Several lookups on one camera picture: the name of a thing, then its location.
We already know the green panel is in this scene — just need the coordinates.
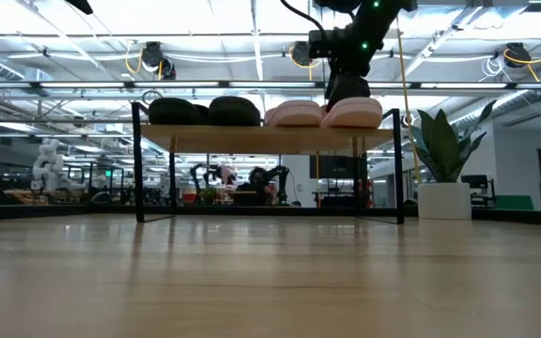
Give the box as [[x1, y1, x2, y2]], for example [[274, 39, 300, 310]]
[[494, 193, 535, 211]]

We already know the black ceiling cable reel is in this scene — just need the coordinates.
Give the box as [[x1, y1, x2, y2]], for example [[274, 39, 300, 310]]
[[290, 40, 315, 68], [140, 40, 178, 81], [503, 41, 533, 69]]

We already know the white robot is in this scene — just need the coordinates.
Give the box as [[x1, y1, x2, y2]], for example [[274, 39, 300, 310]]
[[30, 137, 66, 192]]

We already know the wooden shelf black metal frame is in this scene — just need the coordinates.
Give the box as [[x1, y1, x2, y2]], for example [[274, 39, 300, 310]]
[[131, 100, 406, 225]]

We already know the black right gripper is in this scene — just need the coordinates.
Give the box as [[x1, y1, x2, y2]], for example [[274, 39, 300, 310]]
[[324, 55, 373, 113]]

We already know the black aluminium frame rail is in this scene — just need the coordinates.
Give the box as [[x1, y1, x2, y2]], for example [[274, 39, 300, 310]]
[[0, 202, 541, 227]]

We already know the black slide sandal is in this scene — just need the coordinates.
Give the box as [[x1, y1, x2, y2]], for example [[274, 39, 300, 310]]
[[147, 97, 205, 126], [208, 96, 262, 127]]

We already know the pink slide sandal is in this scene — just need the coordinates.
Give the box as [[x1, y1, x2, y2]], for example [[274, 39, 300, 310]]
[[264, 100, 324, 128], [320, 97, 384, 130]]

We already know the person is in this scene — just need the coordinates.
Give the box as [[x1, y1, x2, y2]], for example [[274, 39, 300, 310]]
[[246, 167, 272, 207]]

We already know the yellow cable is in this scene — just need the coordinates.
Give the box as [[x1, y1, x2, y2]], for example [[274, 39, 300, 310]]
[[394, 13, 423, 185]]

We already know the black wall screen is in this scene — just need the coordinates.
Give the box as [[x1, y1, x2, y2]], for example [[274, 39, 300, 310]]
[[309, 154, 362, 181]]

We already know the small potted plant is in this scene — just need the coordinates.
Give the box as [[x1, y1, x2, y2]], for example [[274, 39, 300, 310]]
[[199, 186, 218, 206]]

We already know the green plant in white pot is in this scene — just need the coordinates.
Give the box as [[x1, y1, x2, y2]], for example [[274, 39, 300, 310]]
[[409, 99, 498, 221]]

